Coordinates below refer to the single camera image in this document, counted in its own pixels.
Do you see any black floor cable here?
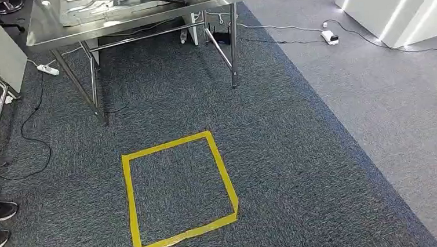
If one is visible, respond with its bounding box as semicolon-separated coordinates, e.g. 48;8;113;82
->
325;10;437;59
242;32;325;49
0;71;54;182

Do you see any stainless steel table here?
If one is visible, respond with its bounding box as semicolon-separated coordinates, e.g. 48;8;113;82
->
23;0;257;130

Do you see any white lit display stand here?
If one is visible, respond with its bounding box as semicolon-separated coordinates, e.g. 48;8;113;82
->
335;0;437;52

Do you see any white post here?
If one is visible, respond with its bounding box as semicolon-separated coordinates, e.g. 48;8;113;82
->
182;12;200;47

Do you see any black router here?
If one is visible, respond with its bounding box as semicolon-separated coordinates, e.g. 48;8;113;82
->
210;24;233;46

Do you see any white power strip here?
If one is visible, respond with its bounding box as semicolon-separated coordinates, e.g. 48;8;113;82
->
320;29;340;47
36;63;60;78

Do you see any yellow floor tape square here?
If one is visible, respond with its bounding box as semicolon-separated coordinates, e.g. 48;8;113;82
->
119;128;242;247

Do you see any white floor cable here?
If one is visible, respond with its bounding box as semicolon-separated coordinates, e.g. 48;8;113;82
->
206;3;325;41

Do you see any grey tray of metal parts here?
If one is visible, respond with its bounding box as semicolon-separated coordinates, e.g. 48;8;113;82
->
46;0;217;28

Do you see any black chair base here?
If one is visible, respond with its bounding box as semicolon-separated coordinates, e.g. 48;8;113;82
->
0;0;28;29

